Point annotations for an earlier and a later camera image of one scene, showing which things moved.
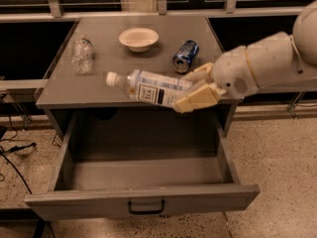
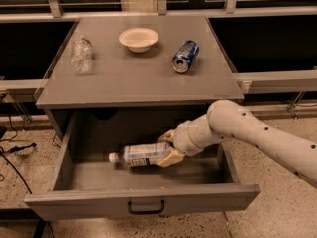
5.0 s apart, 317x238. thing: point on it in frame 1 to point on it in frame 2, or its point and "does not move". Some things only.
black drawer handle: (147, 211) does not move
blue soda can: (185, 54) does not move
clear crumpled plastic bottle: (82, 55) does not move
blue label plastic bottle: (149, 86) to (141, 154)
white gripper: (231, 71) to (182, 138)
